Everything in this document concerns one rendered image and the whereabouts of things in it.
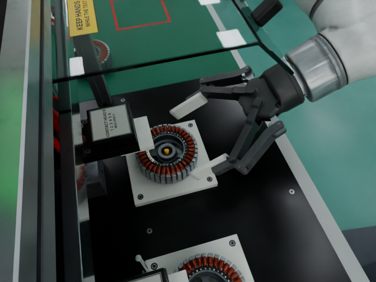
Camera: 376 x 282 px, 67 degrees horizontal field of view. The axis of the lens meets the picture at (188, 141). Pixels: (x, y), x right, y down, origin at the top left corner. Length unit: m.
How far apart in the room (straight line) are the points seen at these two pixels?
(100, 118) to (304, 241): 0.38
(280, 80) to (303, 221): 0.24
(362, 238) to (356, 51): 1.11
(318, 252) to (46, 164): 0.44
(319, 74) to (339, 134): 1.29
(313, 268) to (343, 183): 1.07
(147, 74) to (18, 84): 0.54
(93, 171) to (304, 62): 0.37
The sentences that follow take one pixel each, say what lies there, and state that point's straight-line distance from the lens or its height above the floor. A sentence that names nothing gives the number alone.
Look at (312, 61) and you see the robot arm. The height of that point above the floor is 0.97.
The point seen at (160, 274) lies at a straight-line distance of 0.33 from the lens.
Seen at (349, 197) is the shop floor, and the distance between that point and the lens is 1.54.
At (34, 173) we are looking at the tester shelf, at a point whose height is 1.10.
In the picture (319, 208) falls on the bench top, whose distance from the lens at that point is 0.58.
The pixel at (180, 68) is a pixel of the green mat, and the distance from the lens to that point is 0.74.
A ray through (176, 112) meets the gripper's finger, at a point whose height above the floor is 0.83.
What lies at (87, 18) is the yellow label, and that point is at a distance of 0.35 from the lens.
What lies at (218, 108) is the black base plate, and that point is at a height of 0.77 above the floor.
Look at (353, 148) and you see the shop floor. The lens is 1.71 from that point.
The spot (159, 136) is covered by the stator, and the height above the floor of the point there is 0.81.
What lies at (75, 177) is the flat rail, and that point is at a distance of 0.25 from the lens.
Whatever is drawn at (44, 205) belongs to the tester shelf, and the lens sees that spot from 0.19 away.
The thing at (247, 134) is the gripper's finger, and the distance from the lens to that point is 0.45.
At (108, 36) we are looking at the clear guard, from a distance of 0.32.
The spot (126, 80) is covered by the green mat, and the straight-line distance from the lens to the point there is 0.73.
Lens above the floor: 1.25
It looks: 56 degrees down
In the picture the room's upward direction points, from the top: straight up
